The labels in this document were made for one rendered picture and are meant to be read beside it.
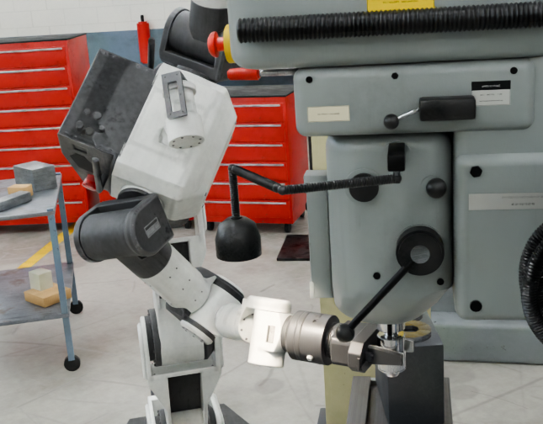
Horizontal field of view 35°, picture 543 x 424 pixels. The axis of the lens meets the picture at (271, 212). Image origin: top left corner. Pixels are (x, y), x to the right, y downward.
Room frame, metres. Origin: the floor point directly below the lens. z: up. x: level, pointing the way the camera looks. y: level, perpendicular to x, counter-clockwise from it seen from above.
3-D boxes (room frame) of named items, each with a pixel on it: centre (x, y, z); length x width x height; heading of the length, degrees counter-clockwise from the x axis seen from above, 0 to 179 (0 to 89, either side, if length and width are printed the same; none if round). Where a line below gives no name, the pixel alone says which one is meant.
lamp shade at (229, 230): (1.28, 0.05, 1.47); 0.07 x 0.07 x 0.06
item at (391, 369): (1.32, -0.19, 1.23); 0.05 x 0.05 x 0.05
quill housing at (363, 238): (1.31, -0.19, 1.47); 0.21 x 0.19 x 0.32; 170
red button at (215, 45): (1.36, 0.06, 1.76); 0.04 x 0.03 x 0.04; 170
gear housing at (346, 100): (1.31, -0.23, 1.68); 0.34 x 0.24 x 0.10; 80
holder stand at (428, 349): (1.74, -0.28, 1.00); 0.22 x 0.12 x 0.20; 0
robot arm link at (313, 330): (1.36, -0.11, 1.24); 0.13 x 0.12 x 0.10; 152
